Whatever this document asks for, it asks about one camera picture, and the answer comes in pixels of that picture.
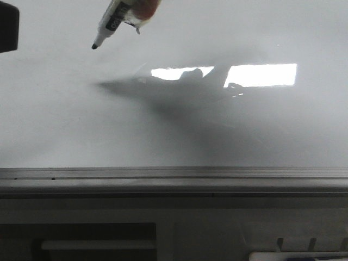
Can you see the white whiteboard with aluminium frame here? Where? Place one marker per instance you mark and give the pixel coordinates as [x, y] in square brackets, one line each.
[235, 97]

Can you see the dark metal hook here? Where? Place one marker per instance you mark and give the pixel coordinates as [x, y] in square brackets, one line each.
[344, 245]
[311, 245]
[279, 244]

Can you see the white black whiteboard marker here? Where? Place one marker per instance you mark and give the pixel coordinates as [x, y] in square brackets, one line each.
[110, 21]

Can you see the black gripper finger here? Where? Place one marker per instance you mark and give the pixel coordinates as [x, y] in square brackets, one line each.
[9, 28]

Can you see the white tray below board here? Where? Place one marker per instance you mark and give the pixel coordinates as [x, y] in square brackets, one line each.
[298, 256]

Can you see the red magnet taped to marker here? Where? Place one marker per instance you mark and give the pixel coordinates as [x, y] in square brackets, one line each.
[140, 13]

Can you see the dark metal hook middle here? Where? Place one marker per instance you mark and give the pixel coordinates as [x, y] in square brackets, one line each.
[311, 245]

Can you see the dark metal hook left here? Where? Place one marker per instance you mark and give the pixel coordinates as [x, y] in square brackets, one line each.
[279, 244]

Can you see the dark metal hook right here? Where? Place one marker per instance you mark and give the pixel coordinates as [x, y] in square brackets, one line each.
[344, 245]

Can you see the white horizontal bar handle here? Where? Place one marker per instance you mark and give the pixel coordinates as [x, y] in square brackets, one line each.
[98, 245]

